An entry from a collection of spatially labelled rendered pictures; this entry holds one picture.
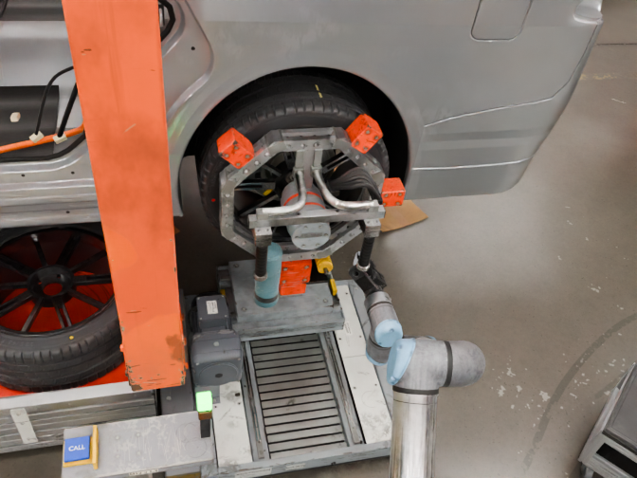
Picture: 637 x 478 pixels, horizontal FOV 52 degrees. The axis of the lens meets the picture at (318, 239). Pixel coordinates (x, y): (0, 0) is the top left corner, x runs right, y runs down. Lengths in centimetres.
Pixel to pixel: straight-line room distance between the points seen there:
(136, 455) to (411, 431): 85
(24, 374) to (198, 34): 123
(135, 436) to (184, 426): 15
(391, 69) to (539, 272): 172
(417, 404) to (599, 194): 267
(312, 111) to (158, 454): 113
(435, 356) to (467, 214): 203
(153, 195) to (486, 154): 131
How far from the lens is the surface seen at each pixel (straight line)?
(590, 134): 462
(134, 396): 229
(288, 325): 269
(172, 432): 211
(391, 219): 344
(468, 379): 170
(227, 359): 231
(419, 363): 164
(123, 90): 133
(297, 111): 203
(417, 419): 166
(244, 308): 265
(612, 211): 404
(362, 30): 195
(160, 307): 178
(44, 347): 228
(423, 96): 214
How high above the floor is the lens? 230
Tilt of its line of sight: 45 degrees down
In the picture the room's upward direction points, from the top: 9 degrees clockwise
